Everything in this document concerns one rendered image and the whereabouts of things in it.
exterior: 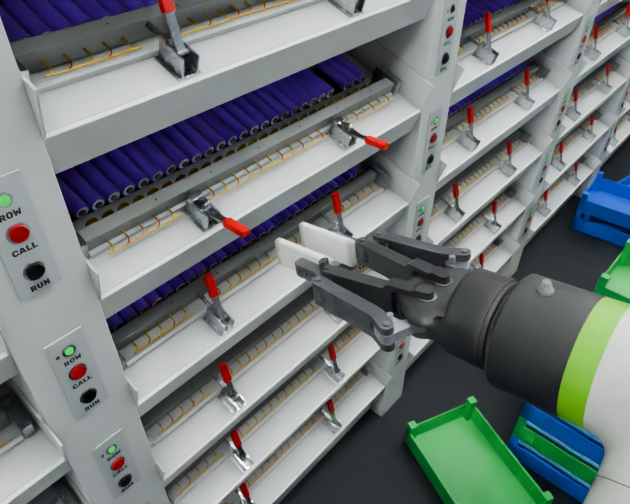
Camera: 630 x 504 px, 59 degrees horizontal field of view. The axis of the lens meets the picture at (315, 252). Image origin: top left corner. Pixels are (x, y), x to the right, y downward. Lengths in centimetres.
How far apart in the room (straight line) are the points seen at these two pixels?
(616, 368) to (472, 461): 116
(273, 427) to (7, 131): 80
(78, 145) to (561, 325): 42
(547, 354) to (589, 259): 183
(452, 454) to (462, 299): 112
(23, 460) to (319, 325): 54
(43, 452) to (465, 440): 109
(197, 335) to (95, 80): 38
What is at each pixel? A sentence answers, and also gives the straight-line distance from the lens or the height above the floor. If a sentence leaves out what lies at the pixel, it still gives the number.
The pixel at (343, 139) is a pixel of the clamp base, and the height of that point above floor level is 90.
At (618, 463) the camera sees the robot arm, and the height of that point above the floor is 99.
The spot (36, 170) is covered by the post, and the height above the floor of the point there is 105.
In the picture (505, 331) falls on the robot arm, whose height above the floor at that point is 101.
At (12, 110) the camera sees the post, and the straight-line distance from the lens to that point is 50.
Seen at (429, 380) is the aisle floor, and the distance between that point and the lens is 166.
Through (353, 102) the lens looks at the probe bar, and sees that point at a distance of 88.
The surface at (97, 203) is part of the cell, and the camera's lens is 68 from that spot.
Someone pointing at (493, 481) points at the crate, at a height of 0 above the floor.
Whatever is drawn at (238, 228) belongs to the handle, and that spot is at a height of 92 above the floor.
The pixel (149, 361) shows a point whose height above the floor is 71.
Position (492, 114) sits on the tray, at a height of 72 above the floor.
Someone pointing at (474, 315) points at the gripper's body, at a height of 100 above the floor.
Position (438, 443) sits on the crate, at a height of 0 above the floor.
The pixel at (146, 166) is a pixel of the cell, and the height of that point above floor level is 94.
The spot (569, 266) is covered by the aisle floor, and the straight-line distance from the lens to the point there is 216.
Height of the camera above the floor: 129
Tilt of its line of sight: 40 degrees down
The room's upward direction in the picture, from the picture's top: straight up
